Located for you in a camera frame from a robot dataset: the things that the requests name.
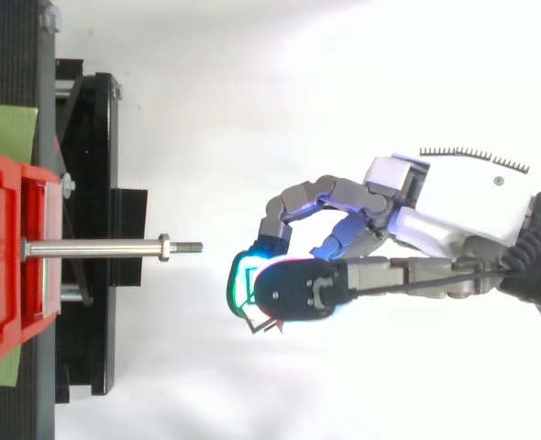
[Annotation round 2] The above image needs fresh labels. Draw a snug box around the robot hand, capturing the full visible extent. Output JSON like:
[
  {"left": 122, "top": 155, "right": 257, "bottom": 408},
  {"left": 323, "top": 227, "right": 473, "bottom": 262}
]
[{"left": 226, "top": 147, "right": 535, "bottom": 325}]

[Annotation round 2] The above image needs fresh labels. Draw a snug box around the thin dark loop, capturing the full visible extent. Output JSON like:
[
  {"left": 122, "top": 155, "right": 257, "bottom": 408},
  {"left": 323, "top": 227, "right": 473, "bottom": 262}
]
[{"left": 243, "top": 267, "right": 286, "bottom": 336}]

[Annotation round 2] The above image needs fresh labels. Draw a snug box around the metal rod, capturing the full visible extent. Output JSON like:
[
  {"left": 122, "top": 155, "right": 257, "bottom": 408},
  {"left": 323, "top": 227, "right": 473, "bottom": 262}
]
[{"left": 20, "top": 233, "right": 204, "bottom": 263}]

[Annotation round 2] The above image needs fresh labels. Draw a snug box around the black stand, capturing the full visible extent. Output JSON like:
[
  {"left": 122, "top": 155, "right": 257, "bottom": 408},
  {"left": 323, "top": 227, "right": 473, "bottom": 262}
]
[{"left": 0, "top": 0, "right": 149, "bottom": 440}]

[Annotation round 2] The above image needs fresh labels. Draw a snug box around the red bin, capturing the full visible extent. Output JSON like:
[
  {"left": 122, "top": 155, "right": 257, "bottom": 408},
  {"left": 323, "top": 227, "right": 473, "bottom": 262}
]
[{"left": 0, "top": 148, "right": 64, "bottom": 375}]

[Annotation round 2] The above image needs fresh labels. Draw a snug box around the black coiled cable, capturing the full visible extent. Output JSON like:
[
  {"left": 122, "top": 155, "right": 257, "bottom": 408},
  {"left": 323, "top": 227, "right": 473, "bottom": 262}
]
[{"left": 503, "top": 186, "right": 541, "bottom": 276}]

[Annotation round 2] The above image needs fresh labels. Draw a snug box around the thin black cable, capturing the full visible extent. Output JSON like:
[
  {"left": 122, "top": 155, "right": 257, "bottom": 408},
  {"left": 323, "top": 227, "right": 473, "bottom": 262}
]
[{"left": 355, "top": 269, "right": 513, "bottom": 295}]

